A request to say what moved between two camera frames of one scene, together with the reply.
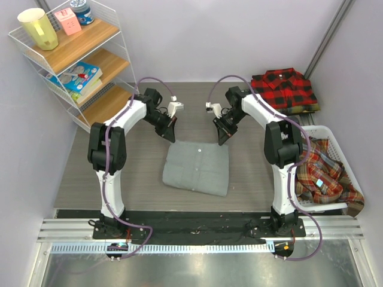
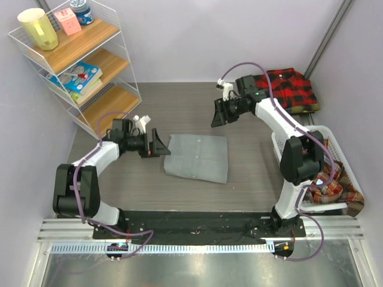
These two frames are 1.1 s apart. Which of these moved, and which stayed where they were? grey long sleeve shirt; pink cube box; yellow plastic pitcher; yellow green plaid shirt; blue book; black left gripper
Moved: grey long sleeve shirt; black left gripper
Stayed: blue book; yellow green plaid shirt; yellow plastic pitcher; pink cube box
